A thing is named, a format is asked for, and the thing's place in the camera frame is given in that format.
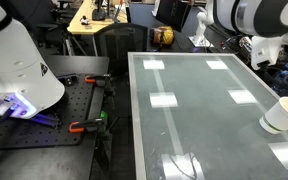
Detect white paper cup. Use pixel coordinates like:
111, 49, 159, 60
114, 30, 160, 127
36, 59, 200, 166
259, 97, 288, 134

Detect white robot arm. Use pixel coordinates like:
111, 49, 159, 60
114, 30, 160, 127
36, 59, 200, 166
0, 6, 65, 119

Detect yellow black helmet object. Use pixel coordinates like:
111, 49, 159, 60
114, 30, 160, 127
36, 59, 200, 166
150, 26, 175, 45

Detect black mesh chair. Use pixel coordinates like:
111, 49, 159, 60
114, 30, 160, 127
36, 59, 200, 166
94, 23, 148, 76

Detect orange clamp far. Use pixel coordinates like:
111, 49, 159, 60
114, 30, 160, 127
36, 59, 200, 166
83, 73, 112, 85

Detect orange clamp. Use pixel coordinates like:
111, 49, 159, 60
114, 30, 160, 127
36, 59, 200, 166
83, 73, 112, 85
69, 118, 104, 133

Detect orange clamp near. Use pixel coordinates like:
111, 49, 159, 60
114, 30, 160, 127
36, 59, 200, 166
69, 118, 104, 133

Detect wooden desk background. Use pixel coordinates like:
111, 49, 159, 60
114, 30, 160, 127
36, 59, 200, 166
67, 0, 128, 35

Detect glass table frame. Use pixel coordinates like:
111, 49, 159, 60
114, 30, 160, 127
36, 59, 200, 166
128, 52, 288, 180

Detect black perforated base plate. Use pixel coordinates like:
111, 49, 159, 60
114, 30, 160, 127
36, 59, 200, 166
0, 74, 96, 150

